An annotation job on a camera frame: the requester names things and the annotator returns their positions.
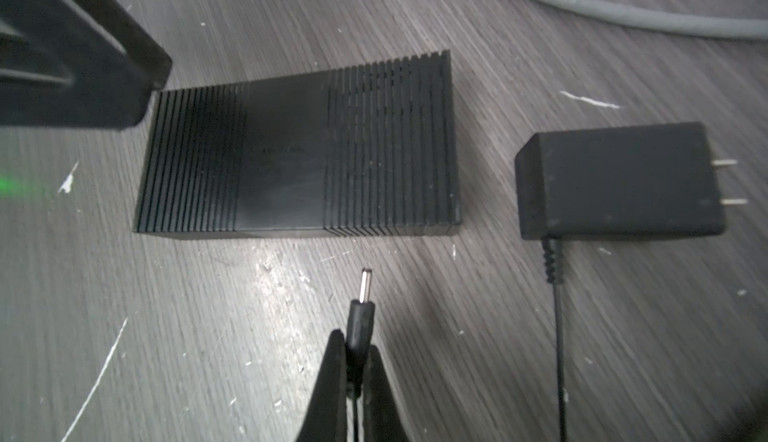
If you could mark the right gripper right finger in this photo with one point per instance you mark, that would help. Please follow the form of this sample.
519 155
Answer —
380 415

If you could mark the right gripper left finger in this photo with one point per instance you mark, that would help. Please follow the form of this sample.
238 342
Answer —
326 416

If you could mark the small black adapter with cable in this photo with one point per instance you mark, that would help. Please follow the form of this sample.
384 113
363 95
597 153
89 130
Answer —
649 182

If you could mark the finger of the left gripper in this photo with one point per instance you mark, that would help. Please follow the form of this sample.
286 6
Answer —
77 63

